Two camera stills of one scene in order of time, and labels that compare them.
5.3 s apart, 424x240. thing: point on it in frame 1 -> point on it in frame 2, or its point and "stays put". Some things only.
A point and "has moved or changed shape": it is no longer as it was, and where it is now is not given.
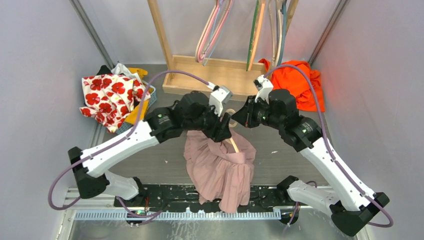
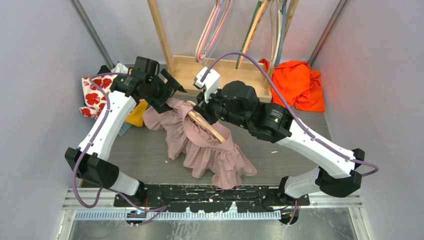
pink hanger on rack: x=200 y=58 stays put
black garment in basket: x=104 y=70 stays put
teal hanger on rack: x=284 y=10 stays put
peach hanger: x=258 y=37 -> x=260 y=16
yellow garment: x=140 y=112 stays put
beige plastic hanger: x=232 y=125 has moved or changed shape
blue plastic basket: x=128 y=126 stays put
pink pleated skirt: x=221 y=175 has moved or changed shape
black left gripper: x=220 y=130 -> x=159 y=103
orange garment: x=292 y=80 stays put
